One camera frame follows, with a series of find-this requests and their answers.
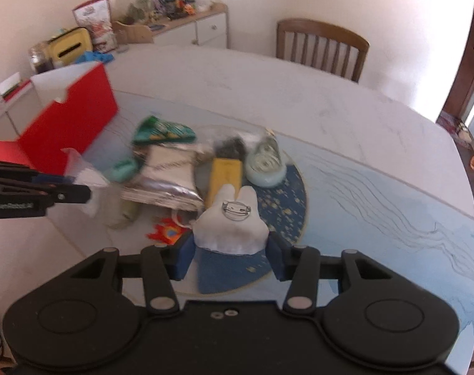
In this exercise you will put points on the stack of books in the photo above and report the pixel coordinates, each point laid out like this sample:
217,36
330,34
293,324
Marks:
12,86

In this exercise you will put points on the patterned floor rug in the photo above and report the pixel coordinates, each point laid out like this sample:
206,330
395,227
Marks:
453,129

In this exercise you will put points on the white cabinet with wooden top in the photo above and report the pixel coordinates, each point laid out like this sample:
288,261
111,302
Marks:
207,31

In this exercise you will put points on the red cardboard box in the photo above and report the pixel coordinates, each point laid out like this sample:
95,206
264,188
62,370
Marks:
69,123

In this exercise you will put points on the light blue gear toy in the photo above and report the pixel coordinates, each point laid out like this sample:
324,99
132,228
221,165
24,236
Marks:
265,160

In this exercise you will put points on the yellow tissue box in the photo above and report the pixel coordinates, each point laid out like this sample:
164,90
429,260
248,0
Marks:
69,47

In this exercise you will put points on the wooden chair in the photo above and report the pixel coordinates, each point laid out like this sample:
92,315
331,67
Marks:
322,47

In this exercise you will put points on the blue gold-speckled round mat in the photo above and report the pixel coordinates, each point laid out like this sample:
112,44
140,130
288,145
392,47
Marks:
285,207

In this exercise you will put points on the yellow rectangular block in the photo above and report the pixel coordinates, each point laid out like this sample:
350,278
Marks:
223,175

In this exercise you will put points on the green woven tassel ornament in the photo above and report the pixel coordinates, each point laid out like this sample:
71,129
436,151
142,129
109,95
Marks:
162,129

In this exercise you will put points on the white plush brooch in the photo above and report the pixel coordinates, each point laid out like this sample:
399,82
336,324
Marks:
229,226

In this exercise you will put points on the red and white snack bag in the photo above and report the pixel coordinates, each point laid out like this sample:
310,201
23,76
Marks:
98,23

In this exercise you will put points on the orange red patch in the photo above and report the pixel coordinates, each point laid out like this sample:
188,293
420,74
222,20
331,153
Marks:
164,231

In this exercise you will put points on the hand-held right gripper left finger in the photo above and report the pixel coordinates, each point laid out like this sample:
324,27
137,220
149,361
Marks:
182,259

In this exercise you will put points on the clear bag of black bits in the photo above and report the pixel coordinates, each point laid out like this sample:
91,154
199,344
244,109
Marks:
229,146

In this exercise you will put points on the wooden desktop organiser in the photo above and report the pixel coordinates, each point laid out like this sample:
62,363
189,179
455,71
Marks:
133,33

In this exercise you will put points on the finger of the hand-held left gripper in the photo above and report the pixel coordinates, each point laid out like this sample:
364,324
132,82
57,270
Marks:
33,175
71,194

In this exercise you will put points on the pale green small pouch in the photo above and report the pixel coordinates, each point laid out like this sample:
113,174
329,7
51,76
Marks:
121,211

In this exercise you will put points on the silver foil packet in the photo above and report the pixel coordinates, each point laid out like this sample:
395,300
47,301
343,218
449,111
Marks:
164,187

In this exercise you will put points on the glass jar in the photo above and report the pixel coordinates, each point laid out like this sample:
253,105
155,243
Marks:
41,60

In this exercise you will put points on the teal small pouch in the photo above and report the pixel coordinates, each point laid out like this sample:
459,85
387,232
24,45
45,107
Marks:
124,170

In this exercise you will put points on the small orange toy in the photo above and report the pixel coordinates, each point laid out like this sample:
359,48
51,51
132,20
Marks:
188,7

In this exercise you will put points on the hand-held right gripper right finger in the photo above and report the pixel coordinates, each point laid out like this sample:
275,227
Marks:
275,259

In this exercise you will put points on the blue cloth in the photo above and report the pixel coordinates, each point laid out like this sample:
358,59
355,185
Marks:
94,57

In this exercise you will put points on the wooden door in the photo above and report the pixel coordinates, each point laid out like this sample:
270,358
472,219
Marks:
469,66

